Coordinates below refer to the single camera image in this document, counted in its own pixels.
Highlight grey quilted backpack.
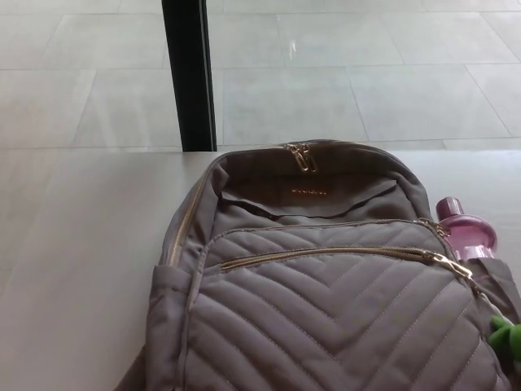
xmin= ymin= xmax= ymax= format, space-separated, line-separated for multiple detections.
xmin=144 ymin=140 xmax=521 ymax=391

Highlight pink plastic water bottle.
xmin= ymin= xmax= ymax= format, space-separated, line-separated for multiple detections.
xmin=436 ymin=196 xmax=498 ymax=261

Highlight black vertical frame post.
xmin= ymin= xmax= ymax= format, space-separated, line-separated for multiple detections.
xmin=161 ymin=0 xmax=218 ymax=152

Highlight green plush keychain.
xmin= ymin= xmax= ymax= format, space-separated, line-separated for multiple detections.
xmin=487 ymin=313 xmax=521 ymax=371

